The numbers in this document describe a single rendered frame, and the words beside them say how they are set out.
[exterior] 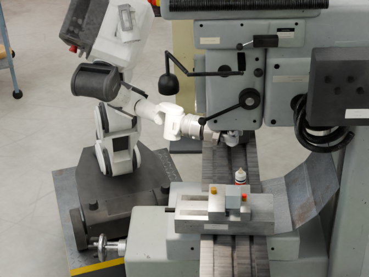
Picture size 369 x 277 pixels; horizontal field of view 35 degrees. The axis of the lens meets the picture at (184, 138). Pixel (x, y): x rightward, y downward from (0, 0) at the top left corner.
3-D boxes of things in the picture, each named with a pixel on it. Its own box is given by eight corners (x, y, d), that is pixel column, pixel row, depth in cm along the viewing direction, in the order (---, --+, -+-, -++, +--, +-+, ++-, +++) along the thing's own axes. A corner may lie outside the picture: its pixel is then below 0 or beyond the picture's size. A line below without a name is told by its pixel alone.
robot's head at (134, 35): (120, 44, 206) (123, 41, 197) (115, 15, 205) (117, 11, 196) (138, 42, 207) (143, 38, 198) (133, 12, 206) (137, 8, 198)
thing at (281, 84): (263, 129, 196) (267, 59, 181) (258, 92, 216) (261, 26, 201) (322, 129, 195) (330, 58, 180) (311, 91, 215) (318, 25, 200)
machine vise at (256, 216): (174, 233, 210) (173, 210, 204) (178, 205, 223) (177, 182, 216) (273, 236, 208) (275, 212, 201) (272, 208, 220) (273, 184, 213)
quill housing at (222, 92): (206, 134, 200) (205, 48, 182) (206, 102, 217) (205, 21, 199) (263, 133, 199) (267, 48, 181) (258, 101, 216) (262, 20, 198)
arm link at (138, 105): (158, 128, 230) (131, 115, 244) (170, 104, 230) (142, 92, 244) (139, 119, 223) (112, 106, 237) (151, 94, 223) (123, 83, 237)
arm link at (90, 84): (87, 99, 221) (72, 93, 208) (91, 76, 222) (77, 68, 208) (116, 103, 218) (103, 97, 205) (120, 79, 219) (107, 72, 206)
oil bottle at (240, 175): (235, 193, 227) (235, 171, 221) (234, 187, 230) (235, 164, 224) (245, 193, 227) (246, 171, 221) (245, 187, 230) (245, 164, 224)
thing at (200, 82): (195, 113, 205) (193, 59, 193) (195, 107, 209) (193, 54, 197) (206, 113, 205) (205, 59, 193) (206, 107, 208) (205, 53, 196)
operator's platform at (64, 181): (62, 222, 358) (51, 171, 335) (170, 198, 373) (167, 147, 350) (80, 325, 297) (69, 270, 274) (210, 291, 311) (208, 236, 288)
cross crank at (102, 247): (91, 267, 247) (88, 247, 240) (96, 247, 256) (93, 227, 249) (129, 267, 246) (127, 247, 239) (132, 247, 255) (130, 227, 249)
